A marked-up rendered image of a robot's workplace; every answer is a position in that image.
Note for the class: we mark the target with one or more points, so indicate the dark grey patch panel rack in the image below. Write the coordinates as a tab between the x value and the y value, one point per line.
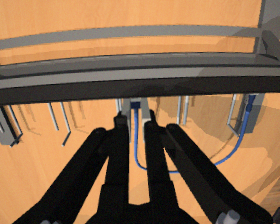
194	73

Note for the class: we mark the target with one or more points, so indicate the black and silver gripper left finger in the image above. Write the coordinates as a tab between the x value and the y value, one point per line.
64	199

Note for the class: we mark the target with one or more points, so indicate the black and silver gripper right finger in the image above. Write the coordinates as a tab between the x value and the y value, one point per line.
211	189

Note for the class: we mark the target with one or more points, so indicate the blue patch cord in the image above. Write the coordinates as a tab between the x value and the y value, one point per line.
136	129

